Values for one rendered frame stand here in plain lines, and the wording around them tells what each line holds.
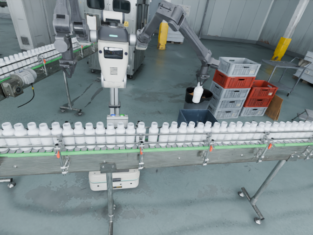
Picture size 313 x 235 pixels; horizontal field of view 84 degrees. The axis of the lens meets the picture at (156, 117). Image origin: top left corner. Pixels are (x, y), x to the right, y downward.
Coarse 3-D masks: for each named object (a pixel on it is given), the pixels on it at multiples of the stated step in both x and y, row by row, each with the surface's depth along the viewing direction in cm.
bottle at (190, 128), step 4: (192, 124) 112; (188, 128) 115; (192, 128) 114; (188, 132) 115; (192, 132) 115; (188, 136) 116; (192, 136) 117; (184, 140) 120; (188, 140) 118; (188, 144) 120
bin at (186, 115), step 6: (180, 114) 169; (186, 114) 175; (192, 114) 177; (198, 114) 178; (204, 114) 179; (210, 114) 173; (180, 120) 169; (186, 120) 180; (192, 120) 181; (198, 120) 183; (204, 120) 184; (210, 120) 173; (216, 120) 162
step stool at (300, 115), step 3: (303, 111) 346; (306, 111) 330; (309, 111) 330; (312, 111) 332; (297, 114) 365; (300, 114) 354; (303, 114) 364; (309, 114) 320; (312, 114) 321; (294, 117) 372; (300, 117) 351; (303, 117) 351; (306, 117) 353; (309, 117) 354; (312, 117) 355; (306, 120) 323; (309, 120) 346; (312, 120) 345
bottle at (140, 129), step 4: (140, 124) 109; (136, 128) 109; (140, 128) 107; (144, 128) 109; (136, 132) 109; (140, 132) 107; (144, 132) 108; (136, 136) 110; (144, 136) 111; (136, 140) 112; (144, 140) 114; (136, 144) 113
